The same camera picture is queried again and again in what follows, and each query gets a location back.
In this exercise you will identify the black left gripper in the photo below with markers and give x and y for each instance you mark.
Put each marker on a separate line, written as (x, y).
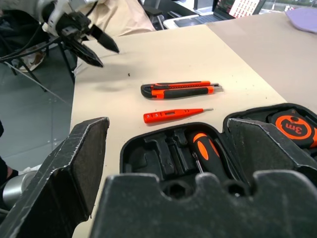
(73, 26)

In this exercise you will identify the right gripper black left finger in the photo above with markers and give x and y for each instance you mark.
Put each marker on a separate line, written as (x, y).
(62, 178)

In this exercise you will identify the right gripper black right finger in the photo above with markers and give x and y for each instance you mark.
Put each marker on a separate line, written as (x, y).
(262, 148)

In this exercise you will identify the orange black utility knife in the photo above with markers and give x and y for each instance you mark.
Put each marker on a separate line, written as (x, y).
(183, 92)

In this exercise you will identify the orange voltage tester pen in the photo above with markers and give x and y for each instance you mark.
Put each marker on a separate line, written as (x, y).
(168, 114)

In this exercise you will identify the black plastic tool case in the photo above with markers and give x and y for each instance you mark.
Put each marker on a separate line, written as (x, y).
(158, 153)

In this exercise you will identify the black metal stand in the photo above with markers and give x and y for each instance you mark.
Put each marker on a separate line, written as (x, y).
(65, 62)

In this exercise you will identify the orange black tape measure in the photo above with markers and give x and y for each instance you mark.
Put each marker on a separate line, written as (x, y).
(292, 129)

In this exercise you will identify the beige fabric cover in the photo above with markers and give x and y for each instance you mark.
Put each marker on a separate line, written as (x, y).
(119, 17)

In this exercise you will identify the silver robot body cylinder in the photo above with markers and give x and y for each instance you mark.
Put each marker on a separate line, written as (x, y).
(17, 186)

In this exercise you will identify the orange black screwdriver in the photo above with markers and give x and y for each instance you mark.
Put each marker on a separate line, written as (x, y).
(205, 148)

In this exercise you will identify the black office chair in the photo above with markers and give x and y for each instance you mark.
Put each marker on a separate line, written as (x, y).
(153, 12)

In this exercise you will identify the open laptop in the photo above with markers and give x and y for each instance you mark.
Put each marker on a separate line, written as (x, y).
(195, 19)

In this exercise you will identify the purple cloth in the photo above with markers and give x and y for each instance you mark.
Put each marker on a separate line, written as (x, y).
(303, 19)

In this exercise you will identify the red white printed chart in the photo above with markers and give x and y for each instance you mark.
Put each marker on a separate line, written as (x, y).
(244, 7)

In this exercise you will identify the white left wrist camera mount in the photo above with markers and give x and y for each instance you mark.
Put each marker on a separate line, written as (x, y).
(53, 17)

